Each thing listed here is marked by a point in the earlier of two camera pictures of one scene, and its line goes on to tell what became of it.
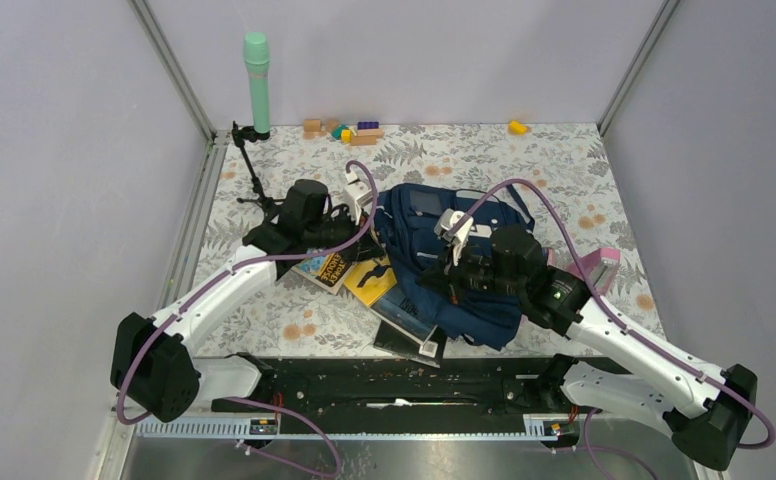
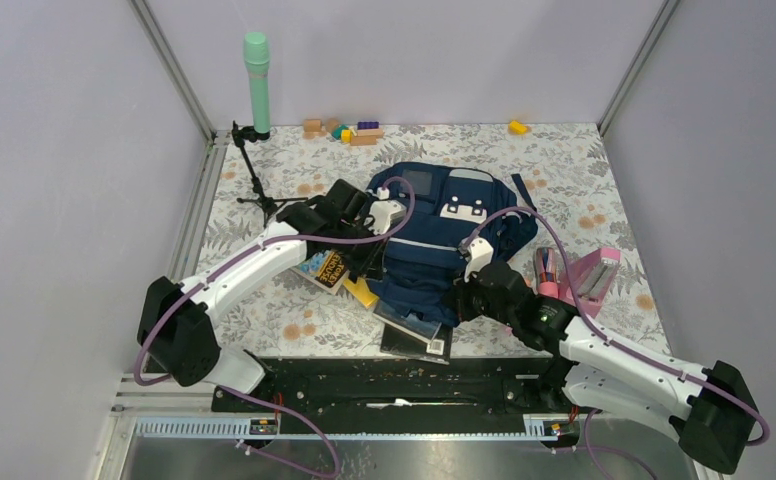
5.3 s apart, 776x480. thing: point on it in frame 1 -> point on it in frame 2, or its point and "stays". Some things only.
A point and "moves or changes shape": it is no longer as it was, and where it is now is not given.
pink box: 601,265 stays
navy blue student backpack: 415,219 moves or changes shape
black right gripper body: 474,271 -> 472,301
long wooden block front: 363,140 stays
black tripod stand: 241,135 stays
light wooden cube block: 312,125 stays
